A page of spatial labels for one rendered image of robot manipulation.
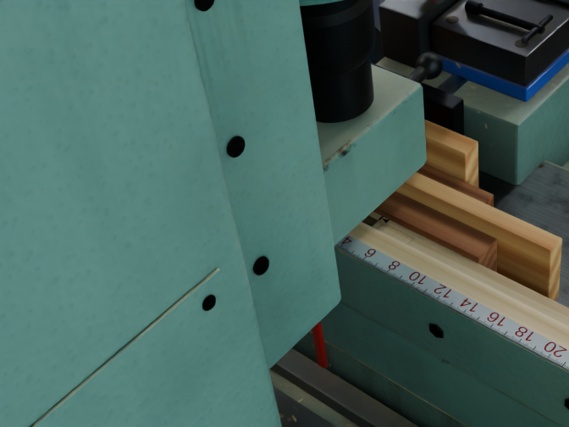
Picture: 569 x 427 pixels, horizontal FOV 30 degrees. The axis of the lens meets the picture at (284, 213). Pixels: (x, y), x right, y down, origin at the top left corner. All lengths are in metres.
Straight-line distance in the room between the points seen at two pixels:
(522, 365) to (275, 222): 0.19
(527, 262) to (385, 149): 0.12
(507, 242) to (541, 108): 0.13
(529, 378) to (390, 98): 0.20
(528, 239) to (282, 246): 0.19
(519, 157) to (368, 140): 0.17
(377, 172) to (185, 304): 0.26
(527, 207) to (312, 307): 0.24
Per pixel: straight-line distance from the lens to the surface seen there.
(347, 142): 0.67
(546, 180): 0.84
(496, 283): 0.71
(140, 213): 0.43
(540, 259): 0.72
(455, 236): 0.73
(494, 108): 0.81
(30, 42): 0.37
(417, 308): 0.70
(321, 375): 0.82
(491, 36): 0.82
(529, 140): 0.82
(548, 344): 0.65
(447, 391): 0.74
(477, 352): 0.68
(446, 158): 0.76
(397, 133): 0.71
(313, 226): 0.60
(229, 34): 0.49
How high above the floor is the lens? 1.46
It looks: 42 degrees down
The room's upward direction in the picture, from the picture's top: 10 degrees counter-clockwise
